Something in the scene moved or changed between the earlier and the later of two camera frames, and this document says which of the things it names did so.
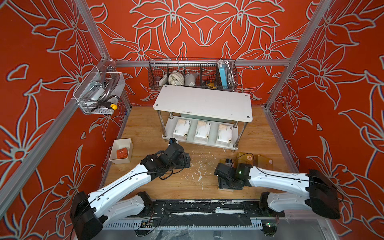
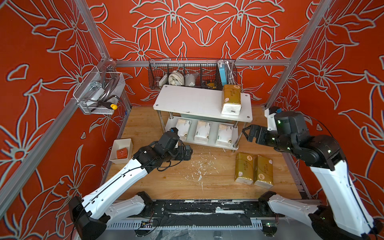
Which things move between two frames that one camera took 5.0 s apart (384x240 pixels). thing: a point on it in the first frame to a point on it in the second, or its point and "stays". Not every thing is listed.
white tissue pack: (182, 129) stays
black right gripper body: (227, 185) to (271, 139)
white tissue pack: (225, 133) stays
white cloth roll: (176, 78) stays
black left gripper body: (180, 163) to (178, 154)
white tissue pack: (203, 131) stays
